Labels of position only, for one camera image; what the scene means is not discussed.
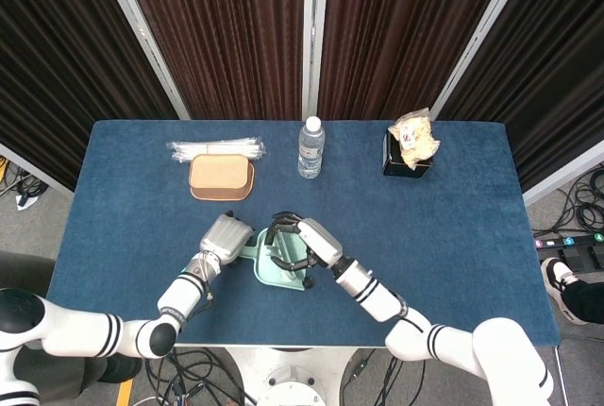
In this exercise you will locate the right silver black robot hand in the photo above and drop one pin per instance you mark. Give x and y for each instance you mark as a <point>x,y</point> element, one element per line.
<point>321,243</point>

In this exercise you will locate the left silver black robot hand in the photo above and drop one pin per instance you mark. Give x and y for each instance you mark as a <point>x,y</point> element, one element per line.
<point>226,236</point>

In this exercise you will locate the mint green hand brush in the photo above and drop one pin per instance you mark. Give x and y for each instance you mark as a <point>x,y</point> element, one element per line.
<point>289,252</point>

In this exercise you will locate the mint green plastic dustpan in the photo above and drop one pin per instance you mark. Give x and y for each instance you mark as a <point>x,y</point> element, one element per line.
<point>283,281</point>

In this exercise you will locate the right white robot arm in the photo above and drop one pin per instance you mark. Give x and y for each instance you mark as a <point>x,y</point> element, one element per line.
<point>377,299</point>

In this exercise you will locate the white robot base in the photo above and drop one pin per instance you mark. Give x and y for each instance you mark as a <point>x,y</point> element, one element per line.
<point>292,373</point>

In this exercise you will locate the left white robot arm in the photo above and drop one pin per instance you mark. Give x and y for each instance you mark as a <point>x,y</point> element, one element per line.
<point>181,297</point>

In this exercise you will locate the clear water bottle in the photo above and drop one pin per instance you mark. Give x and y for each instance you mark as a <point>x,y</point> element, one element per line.
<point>310,151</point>

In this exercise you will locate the brown kraft paper box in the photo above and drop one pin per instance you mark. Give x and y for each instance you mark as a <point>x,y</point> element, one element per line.
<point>219,174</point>

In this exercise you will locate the pack of wrapped white straws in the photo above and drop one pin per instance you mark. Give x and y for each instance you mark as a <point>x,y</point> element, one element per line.
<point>212,146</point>

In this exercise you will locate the blue fabric table cover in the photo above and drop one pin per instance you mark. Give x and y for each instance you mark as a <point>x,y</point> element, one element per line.
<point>424,236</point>

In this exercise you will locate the black square box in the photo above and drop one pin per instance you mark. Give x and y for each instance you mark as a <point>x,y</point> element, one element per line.
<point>391,160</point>

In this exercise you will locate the clear bag of yellow snacks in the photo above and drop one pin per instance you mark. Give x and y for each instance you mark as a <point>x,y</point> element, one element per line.
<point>415,141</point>

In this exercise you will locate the brown curtain partition panel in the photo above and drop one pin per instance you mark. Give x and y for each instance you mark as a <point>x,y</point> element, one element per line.
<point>401,33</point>
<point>47,71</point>
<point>552,71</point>
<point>226,33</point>

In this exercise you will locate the dark grey seat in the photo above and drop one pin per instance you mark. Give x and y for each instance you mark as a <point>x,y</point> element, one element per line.
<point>23,269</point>

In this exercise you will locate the black and white shoe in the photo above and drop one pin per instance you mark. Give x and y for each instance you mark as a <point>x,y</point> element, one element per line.
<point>559,283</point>

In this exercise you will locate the black trouser leg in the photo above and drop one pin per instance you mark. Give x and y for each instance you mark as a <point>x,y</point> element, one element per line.
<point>587,302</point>

